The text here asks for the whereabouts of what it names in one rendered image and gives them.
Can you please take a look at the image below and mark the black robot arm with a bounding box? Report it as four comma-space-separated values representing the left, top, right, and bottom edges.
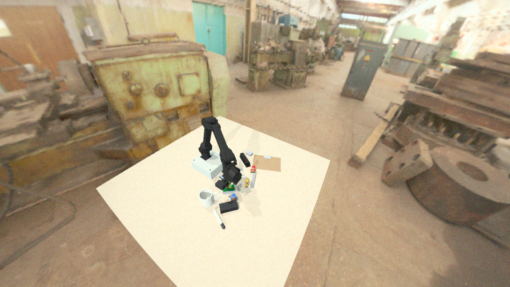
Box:
198, 116, 242, 185

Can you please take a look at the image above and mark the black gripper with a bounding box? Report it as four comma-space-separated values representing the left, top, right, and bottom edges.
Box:
215, 167, 240, 190

